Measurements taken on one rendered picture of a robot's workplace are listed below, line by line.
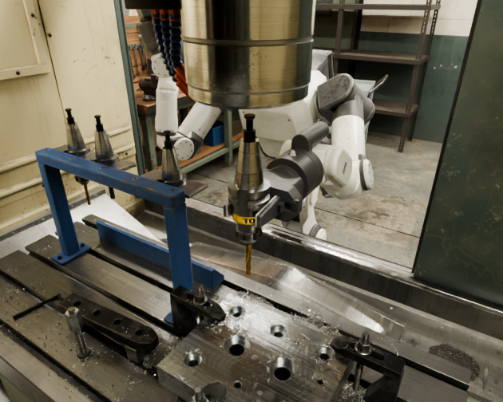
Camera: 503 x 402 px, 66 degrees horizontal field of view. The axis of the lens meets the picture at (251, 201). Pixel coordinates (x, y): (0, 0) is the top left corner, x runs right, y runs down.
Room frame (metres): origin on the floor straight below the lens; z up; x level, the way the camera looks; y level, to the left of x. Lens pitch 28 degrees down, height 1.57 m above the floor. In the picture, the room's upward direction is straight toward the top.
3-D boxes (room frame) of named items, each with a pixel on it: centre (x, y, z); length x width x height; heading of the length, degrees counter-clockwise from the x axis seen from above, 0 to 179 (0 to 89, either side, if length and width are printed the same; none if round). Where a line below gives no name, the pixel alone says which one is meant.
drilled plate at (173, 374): (0.49, -0.01, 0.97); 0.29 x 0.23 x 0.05; 58
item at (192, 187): (0.74, 0.13, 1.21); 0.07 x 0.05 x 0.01; 148
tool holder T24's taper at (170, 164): (0.77, 0.17, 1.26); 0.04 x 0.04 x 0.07
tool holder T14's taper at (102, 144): (0.89, 0.36, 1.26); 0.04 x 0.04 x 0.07
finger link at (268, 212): (0.51, -0.03, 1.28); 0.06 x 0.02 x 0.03; 148
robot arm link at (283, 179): (0.60, -0.05, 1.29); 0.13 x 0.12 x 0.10; 57
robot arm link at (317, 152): (0.70, -0.10, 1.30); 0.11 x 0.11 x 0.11; 57
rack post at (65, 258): (0.93, 0.53, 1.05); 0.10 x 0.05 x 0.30; 148
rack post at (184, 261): (0.70, 0.16, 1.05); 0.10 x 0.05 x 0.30; 148
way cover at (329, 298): (0.96, -0.04, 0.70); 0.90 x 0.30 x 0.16; 58
